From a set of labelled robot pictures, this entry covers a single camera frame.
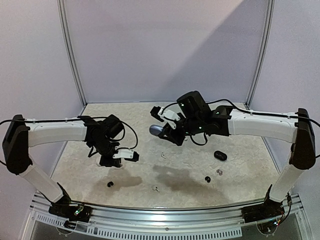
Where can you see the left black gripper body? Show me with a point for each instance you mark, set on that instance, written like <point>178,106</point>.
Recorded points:
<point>105,162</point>

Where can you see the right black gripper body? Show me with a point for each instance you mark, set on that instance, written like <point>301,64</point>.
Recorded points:
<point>173,133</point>

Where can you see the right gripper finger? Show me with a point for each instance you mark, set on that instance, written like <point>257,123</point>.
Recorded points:
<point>167,128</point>
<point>166,136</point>

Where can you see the blue earbud charging case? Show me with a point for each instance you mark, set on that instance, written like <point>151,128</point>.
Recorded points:
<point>156,130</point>

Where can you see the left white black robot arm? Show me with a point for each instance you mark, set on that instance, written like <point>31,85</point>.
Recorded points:
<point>97,133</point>

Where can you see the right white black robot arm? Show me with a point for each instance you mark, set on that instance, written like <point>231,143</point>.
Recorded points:
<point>196,117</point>

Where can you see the black earbud charging case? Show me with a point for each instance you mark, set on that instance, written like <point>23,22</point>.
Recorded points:
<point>221,156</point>

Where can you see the black earbud left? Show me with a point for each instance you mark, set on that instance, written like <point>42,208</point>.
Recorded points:
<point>110,184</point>

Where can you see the black earbud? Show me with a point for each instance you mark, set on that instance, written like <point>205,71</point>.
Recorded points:
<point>207,179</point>
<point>110,184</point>

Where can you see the black earbud right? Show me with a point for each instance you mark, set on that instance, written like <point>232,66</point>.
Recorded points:
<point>207,179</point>

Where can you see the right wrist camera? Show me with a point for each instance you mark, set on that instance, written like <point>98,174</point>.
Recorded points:
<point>162,114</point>

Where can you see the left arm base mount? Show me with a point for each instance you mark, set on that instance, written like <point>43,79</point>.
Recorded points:
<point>74,212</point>

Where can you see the aluminium front rail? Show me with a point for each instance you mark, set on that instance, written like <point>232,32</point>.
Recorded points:
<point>201,223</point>

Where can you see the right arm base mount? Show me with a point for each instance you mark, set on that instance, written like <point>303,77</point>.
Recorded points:
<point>263,211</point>

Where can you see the right aluminium corner post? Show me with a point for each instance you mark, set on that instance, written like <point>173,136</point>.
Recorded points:
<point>262,52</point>

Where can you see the aluminium corner post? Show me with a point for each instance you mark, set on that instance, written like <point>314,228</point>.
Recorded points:
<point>62,11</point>
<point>262,52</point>

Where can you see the left aluminium corner post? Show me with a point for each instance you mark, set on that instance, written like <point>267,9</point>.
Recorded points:
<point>62,11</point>

